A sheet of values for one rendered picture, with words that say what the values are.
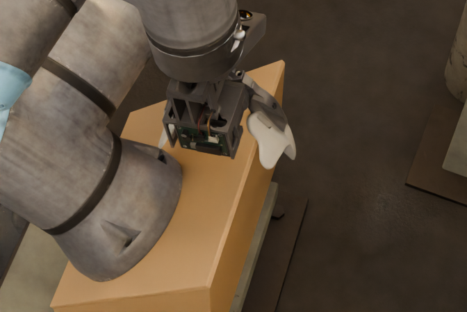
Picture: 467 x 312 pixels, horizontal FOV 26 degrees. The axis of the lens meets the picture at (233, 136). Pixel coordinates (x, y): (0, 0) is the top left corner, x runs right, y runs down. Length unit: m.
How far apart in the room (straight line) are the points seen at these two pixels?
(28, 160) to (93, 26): 0.17
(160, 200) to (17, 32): 0.40
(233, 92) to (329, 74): 0.69
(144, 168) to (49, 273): 0.25
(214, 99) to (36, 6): 0.21
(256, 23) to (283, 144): 0.14
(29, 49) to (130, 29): 0.32
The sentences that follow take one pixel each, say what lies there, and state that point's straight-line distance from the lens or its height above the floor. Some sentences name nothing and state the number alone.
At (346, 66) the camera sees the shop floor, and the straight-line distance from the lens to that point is 1.72.
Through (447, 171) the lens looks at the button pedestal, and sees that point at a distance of 1.63.
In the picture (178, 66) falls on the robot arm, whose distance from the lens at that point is 0.95.
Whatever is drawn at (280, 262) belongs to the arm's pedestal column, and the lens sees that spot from 1.52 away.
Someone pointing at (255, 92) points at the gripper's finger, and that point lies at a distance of 1.06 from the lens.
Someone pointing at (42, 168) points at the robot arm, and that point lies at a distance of 1.19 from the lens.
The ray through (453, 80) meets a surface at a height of 0.04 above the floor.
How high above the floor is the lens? 1.41
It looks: 59 degrees down
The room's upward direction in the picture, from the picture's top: straight up
